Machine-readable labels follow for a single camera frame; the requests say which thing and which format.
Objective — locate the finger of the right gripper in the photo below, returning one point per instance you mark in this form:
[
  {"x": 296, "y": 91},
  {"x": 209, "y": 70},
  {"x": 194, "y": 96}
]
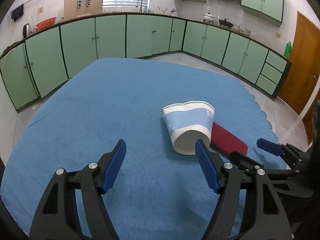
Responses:
[
  {"x": 243, "y": 162},
  {"x": 270, "y": 147}
]

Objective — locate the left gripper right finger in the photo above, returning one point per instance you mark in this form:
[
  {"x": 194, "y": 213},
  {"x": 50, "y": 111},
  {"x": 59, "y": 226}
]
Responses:
[{"x": 210, "y": 163}]

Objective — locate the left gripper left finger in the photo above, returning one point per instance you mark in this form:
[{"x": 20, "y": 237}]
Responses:
[{"x": 110, "y": 164}]

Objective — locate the blue white paper cup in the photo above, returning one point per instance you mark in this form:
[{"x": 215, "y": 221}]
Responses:
[{"x": 187, "y": 123}]

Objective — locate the green lower kitchen cabinets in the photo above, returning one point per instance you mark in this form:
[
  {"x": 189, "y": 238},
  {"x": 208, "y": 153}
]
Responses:
[{"x": 41, "y": 62}]

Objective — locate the dark red sponge pad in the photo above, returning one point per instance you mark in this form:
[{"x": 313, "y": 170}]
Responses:
[{"x": 225, "y": 142}]

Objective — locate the blue table mat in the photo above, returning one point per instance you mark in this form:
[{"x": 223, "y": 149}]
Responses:
[{"x": 158, "y": 193}]

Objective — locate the brown wooden door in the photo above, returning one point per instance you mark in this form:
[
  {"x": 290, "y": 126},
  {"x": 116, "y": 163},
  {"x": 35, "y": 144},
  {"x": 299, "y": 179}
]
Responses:
[{"x": 304, "y": 71}]

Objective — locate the green thermos bottle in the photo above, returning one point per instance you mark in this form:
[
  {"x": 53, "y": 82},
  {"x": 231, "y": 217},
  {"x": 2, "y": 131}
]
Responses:
[{"x": 288, "y": 49}]

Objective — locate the black wok pan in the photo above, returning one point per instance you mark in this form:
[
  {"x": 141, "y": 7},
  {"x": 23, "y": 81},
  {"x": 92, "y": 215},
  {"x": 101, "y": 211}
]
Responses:
[{"x": 225, "y": 23}]

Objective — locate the white cooking pot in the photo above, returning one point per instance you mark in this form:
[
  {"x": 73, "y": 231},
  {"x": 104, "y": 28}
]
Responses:
[{"x": 208, "y": 18}]

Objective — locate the orange plastic basin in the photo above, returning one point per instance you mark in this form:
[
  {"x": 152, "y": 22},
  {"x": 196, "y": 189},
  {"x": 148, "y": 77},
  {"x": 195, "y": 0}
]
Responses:
[{"x": 45, "y": 23}]

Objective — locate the chrome sink faucet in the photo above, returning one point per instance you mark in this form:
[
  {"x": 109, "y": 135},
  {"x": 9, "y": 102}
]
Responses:
[{"x": 139, "y": 5}]

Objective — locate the steel electric kettle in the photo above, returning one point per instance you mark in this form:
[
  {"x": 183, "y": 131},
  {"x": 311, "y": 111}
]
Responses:
[{"x": 27, "y": 30}]

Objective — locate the brown cardboard box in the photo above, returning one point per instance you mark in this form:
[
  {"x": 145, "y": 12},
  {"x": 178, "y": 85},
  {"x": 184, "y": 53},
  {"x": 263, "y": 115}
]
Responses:
[{"x": 79, "y": 8}]

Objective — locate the dark hanging towel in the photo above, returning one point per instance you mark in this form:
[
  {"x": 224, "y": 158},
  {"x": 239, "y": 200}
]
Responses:
[{"x": 17, "y": 12}]

